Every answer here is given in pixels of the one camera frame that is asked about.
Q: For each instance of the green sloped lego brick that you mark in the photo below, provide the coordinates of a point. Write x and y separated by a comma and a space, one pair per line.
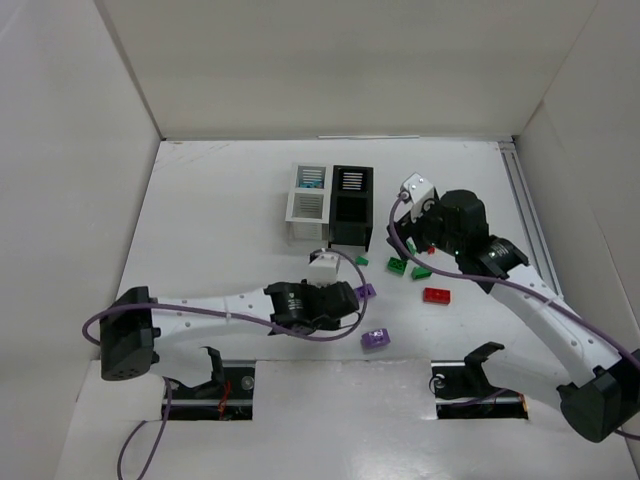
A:
420, 273

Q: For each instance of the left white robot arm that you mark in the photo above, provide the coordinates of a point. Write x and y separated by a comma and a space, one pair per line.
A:
140, 334

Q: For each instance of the green wedge lego brick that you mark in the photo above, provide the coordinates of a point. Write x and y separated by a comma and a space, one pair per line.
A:
411, 248

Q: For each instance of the white two-bin container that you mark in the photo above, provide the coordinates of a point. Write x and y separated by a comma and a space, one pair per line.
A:
308, 210

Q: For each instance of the aluminium rail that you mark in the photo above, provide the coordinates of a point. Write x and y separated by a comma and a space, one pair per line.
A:
539, 253

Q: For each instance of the red rectangular lego brick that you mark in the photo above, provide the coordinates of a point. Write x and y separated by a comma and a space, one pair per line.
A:
437, 296

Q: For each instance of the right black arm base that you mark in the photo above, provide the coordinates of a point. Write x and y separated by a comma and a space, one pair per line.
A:
462, 391

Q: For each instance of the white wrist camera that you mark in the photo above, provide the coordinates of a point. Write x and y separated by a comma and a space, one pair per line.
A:
323, 268
417, 191

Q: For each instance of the green square lego brick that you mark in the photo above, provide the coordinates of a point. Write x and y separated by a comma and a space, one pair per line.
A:
397, 266

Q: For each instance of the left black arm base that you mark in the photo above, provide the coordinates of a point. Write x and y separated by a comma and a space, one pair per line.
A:
227, 394

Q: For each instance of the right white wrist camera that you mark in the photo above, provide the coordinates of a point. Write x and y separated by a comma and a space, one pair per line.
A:
417, 191

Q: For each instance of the black two-bin container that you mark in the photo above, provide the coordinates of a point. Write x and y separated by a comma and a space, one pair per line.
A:
351, 216

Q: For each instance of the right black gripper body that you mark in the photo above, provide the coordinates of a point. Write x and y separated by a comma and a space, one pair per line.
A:
417, 226

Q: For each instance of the purple arched lego brick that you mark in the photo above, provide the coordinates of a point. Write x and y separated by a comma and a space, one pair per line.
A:
366, 291

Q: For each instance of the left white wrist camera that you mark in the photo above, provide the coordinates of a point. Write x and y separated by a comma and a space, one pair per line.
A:
323, 268

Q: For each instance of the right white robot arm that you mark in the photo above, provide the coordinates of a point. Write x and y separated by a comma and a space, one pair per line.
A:
592, 380

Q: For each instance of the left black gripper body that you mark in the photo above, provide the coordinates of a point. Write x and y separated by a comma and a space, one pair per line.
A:
345, 297

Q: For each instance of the purple rounded lego brick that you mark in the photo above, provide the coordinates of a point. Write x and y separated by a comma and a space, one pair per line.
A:
375, 339

